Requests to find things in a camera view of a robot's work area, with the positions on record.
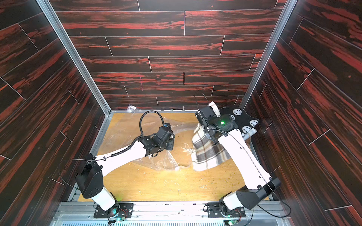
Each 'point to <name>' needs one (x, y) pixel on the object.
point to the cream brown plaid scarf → (207, 154)
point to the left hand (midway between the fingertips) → (173, 141)
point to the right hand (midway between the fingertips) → (228, 127)
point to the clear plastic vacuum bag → (122, 132)
